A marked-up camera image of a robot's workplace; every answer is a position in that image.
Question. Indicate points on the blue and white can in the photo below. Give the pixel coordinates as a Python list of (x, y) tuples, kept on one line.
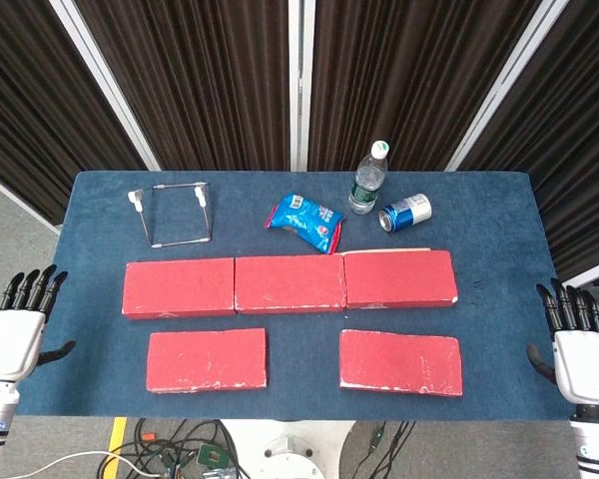
[(407, 212)]

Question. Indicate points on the blue snack bag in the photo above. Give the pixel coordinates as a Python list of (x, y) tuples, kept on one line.
[(304, 219)]

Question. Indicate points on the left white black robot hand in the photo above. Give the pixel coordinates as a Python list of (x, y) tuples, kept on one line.
[(10, 339)]

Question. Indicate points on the clear plastic water bottle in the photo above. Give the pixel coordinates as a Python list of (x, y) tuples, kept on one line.
[(367, 184)]

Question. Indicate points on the orange plastic connector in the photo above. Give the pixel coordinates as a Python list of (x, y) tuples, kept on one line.
[(149, 436)]

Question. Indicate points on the blue table cloth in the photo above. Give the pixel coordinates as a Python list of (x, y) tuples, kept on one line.
[(299, 359)]

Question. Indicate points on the white partition frame post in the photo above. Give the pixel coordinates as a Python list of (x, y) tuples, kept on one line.
[(107, 85), (504, 85), (301, 85)]

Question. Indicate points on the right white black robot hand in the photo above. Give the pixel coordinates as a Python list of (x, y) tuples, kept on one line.
[(586, 364)]

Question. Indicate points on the red brick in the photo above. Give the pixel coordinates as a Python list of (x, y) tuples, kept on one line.
[(289, 284), (207, 361), (177, 287), (399, 279), (399, 364)]

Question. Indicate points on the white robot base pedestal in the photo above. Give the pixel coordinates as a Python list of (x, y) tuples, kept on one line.
[(289, 449)]

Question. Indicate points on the dark brown pleated curtain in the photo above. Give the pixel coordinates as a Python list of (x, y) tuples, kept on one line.
[(30, 100), (404, 75), (579, 125), (189, 75)]

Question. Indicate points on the white partition base rail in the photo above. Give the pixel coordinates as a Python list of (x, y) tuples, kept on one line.
[(589, 279), (20, 202)]

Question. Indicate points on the green circuit board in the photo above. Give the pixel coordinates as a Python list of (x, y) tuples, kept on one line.
[(212, 455)]

